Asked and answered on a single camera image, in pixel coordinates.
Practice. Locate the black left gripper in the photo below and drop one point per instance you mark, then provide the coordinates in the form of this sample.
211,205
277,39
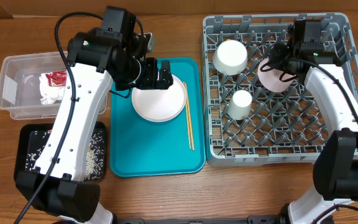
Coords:
150,81

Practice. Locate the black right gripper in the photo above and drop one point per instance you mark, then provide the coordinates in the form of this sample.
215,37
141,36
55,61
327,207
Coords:
276,53

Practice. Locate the pink round plate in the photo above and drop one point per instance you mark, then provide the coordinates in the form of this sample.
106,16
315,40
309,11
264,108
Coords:
160,105

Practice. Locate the pink food bowl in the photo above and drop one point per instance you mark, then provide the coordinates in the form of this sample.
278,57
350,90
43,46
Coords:
273,80

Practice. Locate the cream shallow bowl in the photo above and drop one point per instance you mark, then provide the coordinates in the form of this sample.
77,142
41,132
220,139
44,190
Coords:
230,57

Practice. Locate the cream plastic cup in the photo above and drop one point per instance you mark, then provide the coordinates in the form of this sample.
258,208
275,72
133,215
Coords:
240,105

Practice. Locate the red snack wrapper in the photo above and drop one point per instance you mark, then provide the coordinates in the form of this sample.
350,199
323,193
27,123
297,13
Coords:
57,78

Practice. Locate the white napkin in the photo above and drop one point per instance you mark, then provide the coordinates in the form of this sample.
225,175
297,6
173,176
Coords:
49,94

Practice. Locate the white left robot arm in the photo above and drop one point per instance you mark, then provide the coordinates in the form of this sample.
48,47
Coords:
56,184

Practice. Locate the grey dishwasher rack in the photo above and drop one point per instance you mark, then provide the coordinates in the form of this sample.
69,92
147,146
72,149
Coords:
281,127

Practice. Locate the black waste tray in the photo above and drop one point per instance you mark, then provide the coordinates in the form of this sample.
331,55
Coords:
24,141

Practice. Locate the clear plastic waste bin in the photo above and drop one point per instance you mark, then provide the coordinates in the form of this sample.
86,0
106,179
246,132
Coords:
19,85

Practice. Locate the teal plastic tray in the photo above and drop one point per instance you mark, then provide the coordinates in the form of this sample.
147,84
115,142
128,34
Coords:
142,148

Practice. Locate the rice and peanut leftovers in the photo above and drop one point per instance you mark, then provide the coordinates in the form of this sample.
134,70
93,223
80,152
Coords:
95,159

